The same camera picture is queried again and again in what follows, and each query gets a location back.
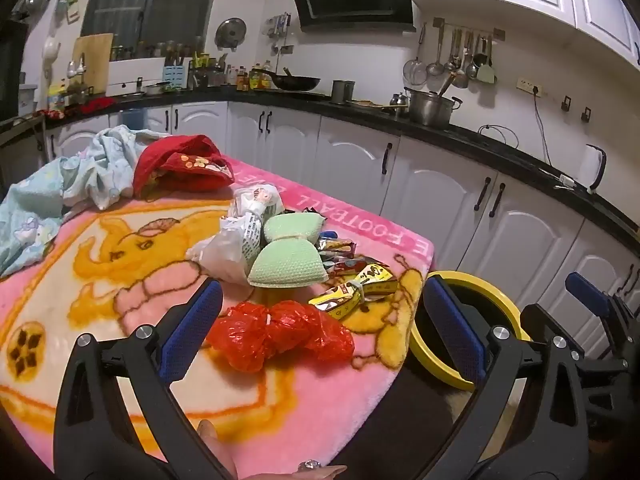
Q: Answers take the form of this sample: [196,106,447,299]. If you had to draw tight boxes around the large steel pot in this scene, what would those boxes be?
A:
[404,86,463,128]

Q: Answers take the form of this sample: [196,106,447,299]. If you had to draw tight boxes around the row of hanging utensils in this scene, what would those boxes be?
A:
[402,17,506,90]

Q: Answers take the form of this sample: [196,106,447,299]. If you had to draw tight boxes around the yellow snack wrapper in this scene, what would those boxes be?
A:
[307,264,399,321]

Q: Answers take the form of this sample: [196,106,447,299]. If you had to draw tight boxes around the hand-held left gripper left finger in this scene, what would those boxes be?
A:
[52,278,237,480]

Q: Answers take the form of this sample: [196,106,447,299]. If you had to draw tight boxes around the black power cable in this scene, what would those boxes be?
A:
[532,91,557,167]

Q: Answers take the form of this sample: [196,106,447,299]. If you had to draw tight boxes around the white wall outlet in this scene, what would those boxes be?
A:
[516,77,547,99]

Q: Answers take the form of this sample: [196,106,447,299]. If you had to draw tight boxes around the person's left hand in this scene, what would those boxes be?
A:
[197,419,348,480]

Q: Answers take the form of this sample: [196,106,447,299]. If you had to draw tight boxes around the yellow-rimmed bin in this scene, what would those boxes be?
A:
[410,270,534,394]

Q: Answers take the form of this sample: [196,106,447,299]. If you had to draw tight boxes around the black wok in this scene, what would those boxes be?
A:
[251,66,322,92]

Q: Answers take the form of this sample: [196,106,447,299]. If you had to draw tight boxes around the row of condiment bottles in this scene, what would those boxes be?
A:
[220,60,275,92]

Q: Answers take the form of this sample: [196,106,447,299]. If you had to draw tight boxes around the row of jars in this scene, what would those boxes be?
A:
[110,39,207,61]

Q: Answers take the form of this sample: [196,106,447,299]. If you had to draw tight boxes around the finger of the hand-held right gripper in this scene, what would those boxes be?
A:
[565,271,640,322]
[520,305,632,378]

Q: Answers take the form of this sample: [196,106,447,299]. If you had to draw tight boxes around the black countertop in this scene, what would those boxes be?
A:
[0,85,640,247]

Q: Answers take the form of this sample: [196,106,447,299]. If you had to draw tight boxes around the white lower cabinets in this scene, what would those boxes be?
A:
[45,100,640,361]

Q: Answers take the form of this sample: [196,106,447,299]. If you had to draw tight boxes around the red dishcloth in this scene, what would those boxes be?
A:
[79,97,117,114]

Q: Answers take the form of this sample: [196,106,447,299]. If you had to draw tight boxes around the steel pot lid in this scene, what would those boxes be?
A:
[215,17,248,51]

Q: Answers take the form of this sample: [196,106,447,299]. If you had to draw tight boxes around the white plastic bag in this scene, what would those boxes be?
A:
[187,185,286,287]

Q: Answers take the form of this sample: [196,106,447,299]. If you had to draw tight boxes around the green mesh pouch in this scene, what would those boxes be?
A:
[247,212,329,290]

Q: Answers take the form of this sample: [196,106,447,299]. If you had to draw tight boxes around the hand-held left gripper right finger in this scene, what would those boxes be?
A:
[422,275,589,480]

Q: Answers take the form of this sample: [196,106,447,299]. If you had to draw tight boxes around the wall-mounted rack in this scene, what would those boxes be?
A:
[267,11,294,42]

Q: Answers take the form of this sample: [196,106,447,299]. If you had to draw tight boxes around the light blue patterned cloth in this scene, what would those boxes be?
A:
[0,127,171,279]

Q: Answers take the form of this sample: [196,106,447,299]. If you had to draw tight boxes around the white jug black handle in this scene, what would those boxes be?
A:
[584,143,608,195]

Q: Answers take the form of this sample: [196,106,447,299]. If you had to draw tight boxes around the red plastic bag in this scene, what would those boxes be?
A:
[206,301,356,374]

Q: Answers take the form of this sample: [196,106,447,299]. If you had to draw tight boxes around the brown snack bar wrapper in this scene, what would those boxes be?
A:
[317,240,357,261]

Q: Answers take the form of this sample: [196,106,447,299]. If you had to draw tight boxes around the white hanging utensil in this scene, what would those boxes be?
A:
[42,35,62,96]

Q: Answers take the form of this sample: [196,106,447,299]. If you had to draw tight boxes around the blue knife block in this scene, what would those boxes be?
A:
[164,57,190,90]

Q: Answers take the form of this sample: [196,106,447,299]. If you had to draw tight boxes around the pink printed blanket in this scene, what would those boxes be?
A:
[0,152,437,480]

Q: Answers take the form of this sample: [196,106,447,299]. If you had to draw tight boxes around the red embroidered cloth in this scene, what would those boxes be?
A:
[132,134,236,199]

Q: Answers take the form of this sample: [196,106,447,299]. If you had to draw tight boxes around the wooden cutting board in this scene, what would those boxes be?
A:
[70,33,115,95]

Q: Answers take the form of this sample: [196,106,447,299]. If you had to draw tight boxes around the dark kitchen window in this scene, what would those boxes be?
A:
[80,0,224,54]

